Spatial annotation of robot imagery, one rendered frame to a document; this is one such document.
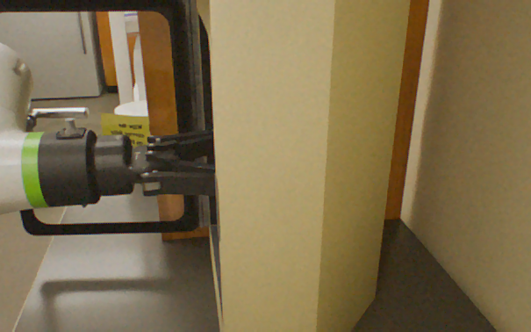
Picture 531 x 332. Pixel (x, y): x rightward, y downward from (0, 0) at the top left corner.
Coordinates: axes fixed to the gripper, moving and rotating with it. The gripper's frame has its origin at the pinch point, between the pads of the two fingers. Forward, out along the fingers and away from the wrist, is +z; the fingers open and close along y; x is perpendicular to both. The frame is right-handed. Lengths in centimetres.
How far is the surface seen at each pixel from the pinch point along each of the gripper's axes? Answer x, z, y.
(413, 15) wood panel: -14.7, 30.6, 23.1
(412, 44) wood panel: -9.8, 30.9, 23.1
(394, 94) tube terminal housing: -7.9, 16.9, -1.3
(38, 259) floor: 121, -90, 164
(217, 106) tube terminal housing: -11.2, -6.5, -14.0
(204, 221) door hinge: 19.7, -7.2, 17.7
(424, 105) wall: 2.5, 36.5, 25.6
